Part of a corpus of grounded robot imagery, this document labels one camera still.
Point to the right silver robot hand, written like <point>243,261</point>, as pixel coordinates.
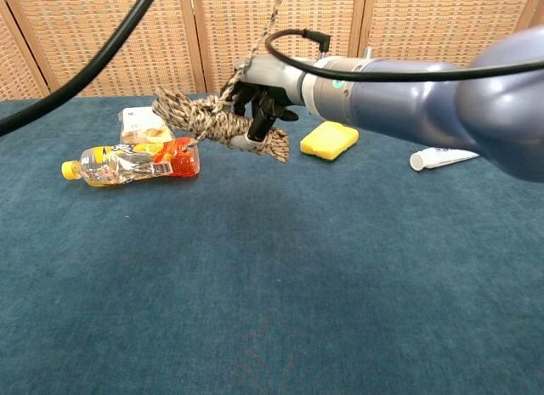
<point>272,78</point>

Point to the clear snack bag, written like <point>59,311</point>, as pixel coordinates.
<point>136,125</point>

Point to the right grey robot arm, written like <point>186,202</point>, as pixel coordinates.
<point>425,97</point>

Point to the white toothpaste tube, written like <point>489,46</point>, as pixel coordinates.
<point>429,159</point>

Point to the plastic bottle with yellow cap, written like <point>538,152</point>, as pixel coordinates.
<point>127,165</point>

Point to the blue table cloth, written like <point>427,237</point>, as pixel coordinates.
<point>238,263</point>

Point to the yellow sponge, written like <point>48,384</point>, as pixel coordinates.
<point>329,138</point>

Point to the woven folding screen panel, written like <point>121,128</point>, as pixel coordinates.
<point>438,25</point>
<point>229,29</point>
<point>140,63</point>
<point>537,4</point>
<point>15,68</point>

